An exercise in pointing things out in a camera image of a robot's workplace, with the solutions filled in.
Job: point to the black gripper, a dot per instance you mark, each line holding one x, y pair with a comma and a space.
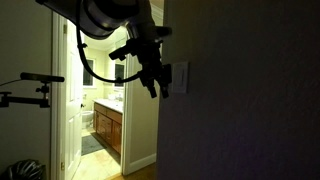
151, 61

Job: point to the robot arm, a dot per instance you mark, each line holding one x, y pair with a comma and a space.
100, 13

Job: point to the small dark window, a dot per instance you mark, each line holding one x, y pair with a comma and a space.
88, 72
119, 74

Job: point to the wooden vanity cabinet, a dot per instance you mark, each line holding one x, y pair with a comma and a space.
108, 126

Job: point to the white toilet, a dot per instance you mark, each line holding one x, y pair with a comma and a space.
87, 118

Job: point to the white panel door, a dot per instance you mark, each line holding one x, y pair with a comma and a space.
74, 103

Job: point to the grey bath mat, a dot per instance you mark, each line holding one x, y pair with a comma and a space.
90, 144

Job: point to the white light switch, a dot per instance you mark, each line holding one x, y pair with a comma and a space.
180, 77

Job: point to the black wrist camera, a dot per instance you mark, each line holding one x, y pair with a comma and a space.
120, 52

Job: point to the black bar camera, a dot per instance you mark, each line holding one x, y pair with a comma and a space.
42, 77

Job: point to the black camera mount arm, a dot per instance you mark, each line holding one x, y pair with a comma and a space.
26, 99

